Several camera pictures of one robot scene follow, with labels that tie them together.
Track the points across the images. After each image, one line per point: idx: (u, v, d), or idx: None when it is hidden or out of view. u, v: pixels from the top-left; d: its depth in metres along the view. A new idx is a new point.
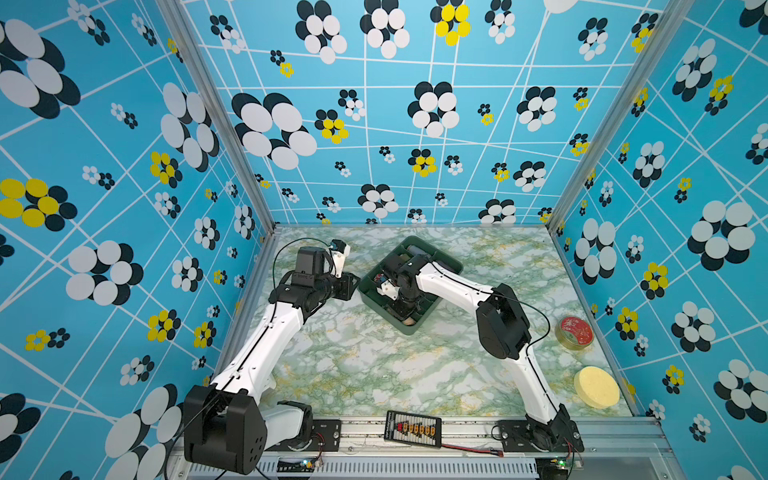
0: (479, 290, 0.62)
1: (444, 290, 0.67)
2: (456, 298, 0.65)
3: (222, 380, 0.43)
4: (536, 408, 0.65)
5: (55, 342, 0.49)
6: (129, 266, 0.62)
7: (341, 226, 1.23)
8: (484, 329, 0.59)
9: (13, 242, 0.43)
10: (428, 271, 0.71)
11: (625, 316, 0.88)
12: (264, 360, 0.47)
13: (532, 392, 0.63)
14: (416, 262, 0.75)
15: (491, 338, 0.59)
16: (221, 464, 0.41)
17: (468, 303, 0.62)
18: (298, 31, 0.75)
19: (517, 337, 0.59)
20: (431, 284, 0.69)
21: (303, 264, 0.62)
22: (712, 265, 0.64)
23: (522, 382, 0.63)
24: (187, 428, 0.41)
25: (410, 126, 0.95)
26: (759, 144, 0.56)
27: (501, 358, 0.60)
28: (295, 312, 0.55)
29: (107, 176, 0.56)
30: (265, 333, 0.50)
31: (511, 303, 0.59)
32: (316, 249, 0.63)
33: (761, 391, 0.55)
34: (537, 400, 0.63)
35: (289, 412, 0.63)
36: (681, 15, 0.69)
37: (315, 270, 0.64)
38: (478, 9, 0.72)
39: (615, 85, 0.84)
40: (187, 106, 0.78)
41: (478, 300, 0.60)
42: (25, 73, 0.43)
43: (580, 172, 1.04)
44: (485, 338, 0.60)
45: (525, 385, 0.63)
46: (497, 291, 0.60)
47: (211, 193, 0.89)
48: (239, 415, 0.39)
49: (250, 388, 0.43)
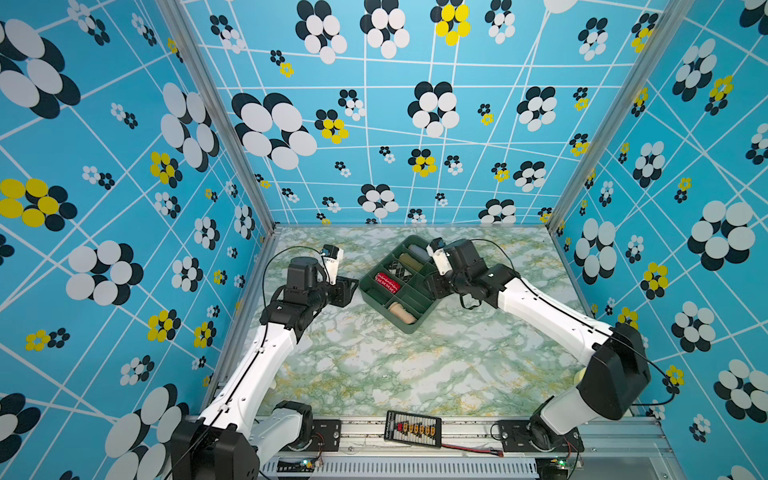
0: (591, 328, 0.48)
1: (536, 317, 0.53)
2: (556, 331, 0.51)
3: (210, 414, 0.42)
4: (558, 420, 0.62)
5: (55, 342, 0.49)
6: (129, 266, 0.62)
7: (341, 226, 1.23)
8: (592, 374, 0.45)
9: (13, 242, 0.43)
10: (515, 289, 0.57)
11: (625, 316, 0.88)
12: (254, 389, 0.45)
13: (575, 417, 0.57)
14: (500, 274, 0.61)
15: (599, 388, 0.45)
16: None
17: (578, 344, 0.47)
18: (298, 31, 0.75)
19: (633, 395, 0.45)
20: (518, 306, 0.56)
21: (294, 279, 0.59)
22: (712, 265, 0.64)
23: (565, 404, 0.58)
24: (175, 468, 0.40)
25: (410, 126, 0.95)
26: (759, 144, 0.56)
27: (609, 419, 0.47)
28: (286, 336, 0.53)
29: (107, 176, 0.56)
30: (256, 358, 0.49)
31: (636, 352, 0.45)
32: (307, 263, 0.60)
33: (761, 391, 0.55)
34: (571, 423, 0.59)
35: (289, 419, 0.62)
36: (681, 15, 0.69)
37: (307, 285, 0.62)
38: (478, 9, 0.72)
39: (615, 85, 0.84)
40: (187, 106, 0.78)
41: (595, 343, 0.46)
42: (25, 73, 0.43)
43: (580, 172, 1.04)
44: (589, 386, 0.47)
45: (575, 413, 0.56)
46: (618, 333, 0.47)
47: (211, 193, 0.89)
48: (228, 453, 0.38)
49: (238, 422, 0.41)
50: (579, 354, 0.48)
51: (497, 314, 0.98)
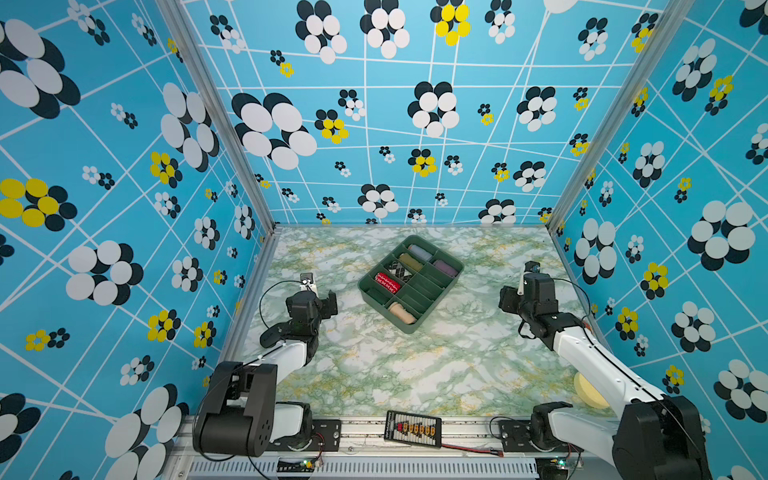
0: (641, 386, 0.46)
1: (587, 365, 0.53)
2: (602, 383, 0.50)
3: None
4: (565, 429, 0.61)
5: (55, 342, 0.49)
6: (129, 265, 0.62)
7: (341, 226, 1.23)
8: (625, 430, 0.43)
9: (13, 241, 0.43)
10: (575, 335, 0.58)
11: (625, 316, 0.88)
12: (279, 358, 0.54)
13: (583, 441, 0.56)
14: (566, 319, 0.63)
15: (631, 450, 0.42)
16: (225, 447, 0.42)
17: (620, 397, 0.46)
18: (298, 31, 0.75)
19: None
20: (572, 352, 0.56)
21: (299, 314, 0.69)
22: (713, 265, 0.64)
23: (586, 428, 0.55)
24: (211, 396, 0.45)
25: (410, 126, 0.95)
26: (759, 144, 0.56)
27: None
28: (300, 344, 0.64)
29: (107, 176, 0.56)
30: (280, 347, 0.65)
31: (686, 434, 0.41)
32: (308, 299, 0.71)
33: (761, 391, 0.55)
34: (574, 441, 0.59)
35: (291, 409, 0.63)
36: (681, 15, 0.69)
37: (310, 317, 0.72)
38: (478, 9, 0.72)
39: (615, 85, 0.84)
40: (187, 106, 0.78)
41: (636, 398, 0.44)
42: (25, 73, 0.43)
43: (580, 172, 1.04)
44: (624, 447, 0.43)
45: (586, 438, 0.55)
46: (670, 402, 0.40)
47: (211, 193, 0.89)
48: (264, 379, 0.46)
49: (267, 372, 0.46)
50: (618, 407, 0.46)
51: (497, 314, 0.98)
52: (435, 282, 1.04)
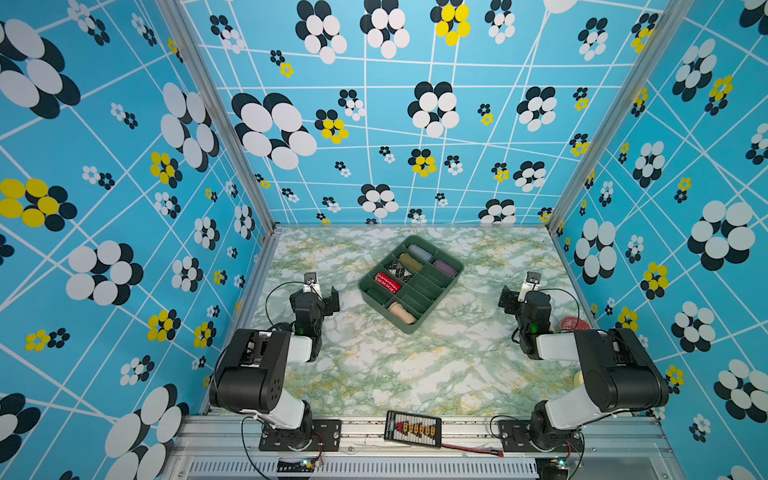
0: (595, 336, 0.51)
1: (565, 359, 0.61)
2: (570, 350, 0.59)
3: None
4: (560, 413, 0.63)
5: (55, 342, 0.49)
6: (129, 265, 0.62)
7: (341, 226, 1.23)
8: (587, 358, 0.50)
9: (13, 241, 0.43)
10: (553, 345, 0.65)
11: (625, 316, 0.88)
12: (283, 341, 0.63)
13: (574, 410, 0.58)
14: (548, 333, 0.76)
15: (596, 374, 0.48)
16: (241, 397, 0.45)
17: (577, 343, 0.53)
18: (298, 31, 0.75)
19: (641, 389, 0.45)
20: (550, 343, 0.66)
21: (303, 316, 0.72)
22: (713, 265, 0.64)
23: (574, 394, 0.58)
24: (230, 352, 0.49)
25: (410, 126, 0.95)
26: (759, 144, 0.56)
27: (608, 403, 0.46)
28: (305, 340, 0.67)
29: (107, 176, 0.56)
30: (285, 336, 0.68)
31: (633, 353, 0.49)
32: (309, 302, 0.73)
33: (761, 391, 0.55)
34: (569, 421, 0.60)
35: (293, 403, 0.63)
36: (681, 15, 0.69)
37: (313, 318, 0.75)
38: (478, 9, 0.72)
39: (615, 85, 0.84)
40: (187, 106, 0.78)
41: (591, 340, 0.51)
42: (25, 73, 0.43)
43: (580, 172, 1.04)
44: (589, 374, 0.50)
45: (576, 405, 0.57)
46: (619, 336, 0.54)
47: (211, 193, 0.89)
48: (281, 336, 0.51)
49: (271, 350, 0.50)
50: None
51: (497, 314, 0.98)
52: (435, 282, 1.04)
